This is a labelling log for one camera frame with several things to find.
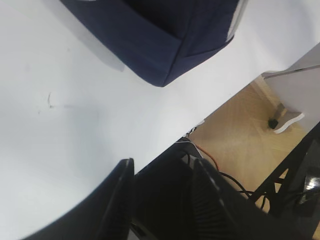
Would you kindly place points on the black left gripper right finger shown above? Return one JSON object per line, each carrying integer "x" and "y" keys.
{"x": 211, "y": 218}

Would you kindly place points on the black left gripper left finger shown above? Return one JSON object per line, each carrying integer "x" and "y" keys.
{"x": 116, "y": 218}

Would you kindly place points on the navy insulated lunch bag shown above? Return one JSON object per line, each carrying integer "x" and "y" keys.
{"x": 160, "y": 40}

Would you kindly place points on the white torn tape piece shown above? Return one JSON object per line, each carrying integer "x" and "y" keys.
{"x": 194, "y": 128}

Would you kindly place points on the white table leg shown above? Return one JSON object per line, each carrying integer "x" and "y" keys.
{"x": 299, "y": 91}

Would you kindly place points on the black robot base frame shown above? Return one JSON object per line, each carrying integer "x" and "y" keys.
{"x": 285, "y": 184}

